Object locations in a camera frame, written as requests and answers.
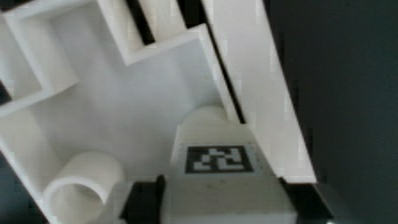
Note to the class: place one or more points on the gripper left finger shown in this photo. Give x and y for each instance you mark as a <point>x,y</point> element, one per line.
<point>140,211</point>

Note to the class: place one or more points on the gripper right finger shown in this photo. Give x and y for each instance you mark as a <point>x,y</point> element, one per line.
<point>316,204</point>

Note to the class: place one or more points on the white chair leg with tag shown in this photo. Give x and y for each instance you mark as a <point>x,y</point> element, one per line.
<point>222,189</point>

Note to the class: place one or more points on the white chair seat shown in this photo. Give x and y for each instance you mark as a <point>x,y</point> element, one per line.
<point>103,90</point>

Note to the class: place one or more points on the white U-shaped obstacle fence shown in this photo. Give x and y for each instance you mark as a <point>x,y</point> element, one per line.
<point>243,38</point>

